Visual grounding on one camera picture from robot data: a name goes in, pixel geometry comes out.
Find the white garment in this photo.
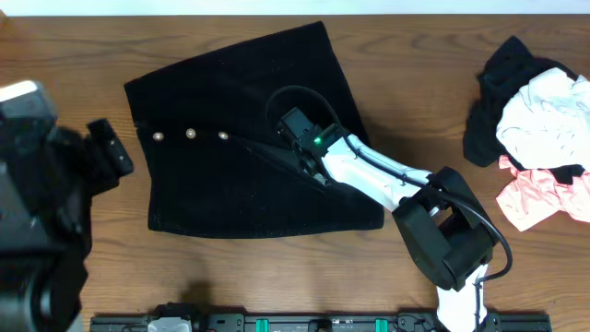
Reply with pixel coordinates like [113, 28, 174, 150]
[496, 67, 589, 170]

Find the pink garment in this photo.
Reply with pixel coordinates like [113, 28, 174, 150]
[496, 155, 589, 231]

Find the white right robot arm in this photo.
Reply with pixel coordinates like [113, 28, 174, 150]
[277, 107, 513, 331]

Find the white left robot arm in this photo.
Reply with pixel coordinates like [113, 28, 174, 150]
[1, 80, 134, 331]

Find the dark green garment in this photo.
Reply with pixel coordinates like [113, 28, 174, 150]
[463, 36, 578, 167]

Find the black velvet skirt with buttons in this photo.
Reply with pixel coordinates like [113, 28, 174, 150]
[124, 22, 384, 239]

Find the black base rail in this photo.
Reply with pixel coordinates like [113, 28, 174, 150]
[89, 302, 552, 332]

